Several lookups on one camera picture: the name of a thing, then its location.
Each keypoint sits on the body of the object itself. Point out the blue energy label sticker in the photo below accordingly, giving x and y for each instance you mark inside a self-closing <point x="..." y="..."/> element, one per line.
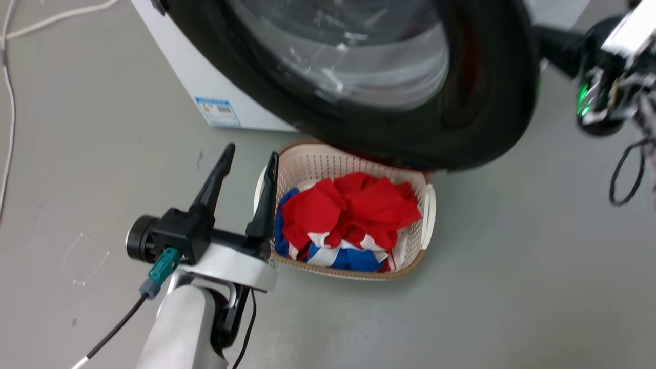
<point x="218" y="111"/>

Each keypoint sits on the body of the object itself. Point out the beige plastic laundry basket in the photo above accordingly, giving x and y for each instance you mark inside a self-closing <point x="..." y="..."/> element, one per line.
<point x="318" y="159"/>

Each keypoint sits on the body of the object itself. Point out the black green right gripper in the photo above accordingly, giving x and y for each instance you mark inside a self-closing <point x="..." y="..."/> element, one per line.
<point x="605" y="87"/>

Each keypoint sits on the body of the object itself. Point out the red garment with white trim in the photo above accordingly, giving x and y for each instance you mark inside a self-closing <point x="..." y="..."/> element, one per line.
<point x="353" y="210"/>

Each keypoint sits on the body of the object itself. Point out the blue garment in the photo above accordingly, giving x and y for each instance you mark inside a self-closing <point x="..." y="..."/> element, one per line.
<point x="353" y="259"/>

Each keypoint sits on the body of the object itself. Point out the black round washing machine door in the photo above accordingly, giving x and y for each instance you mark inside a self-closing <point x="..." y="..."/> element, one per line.
<point x="492" y="102"/>

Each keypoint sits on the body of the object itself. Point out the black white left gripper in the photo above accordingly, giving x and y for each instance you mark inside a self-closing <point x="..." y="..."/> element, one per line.
<point x="187" y="233"/>

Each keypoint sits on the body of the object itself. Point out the white washing machine body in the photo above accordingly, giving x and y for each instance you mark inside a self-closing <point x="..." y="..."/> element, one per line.
<point x="205" y="72"/>

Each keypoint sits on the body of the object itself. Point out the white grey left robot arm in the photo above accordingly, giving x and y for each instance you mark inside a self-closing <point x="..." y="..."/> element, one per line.
<point x="179" y="328"/>

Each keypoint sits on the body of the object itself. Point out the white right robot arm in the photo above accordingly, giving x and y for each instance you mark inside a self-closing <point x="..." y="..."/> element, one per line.
<point x="633" y="28"/>

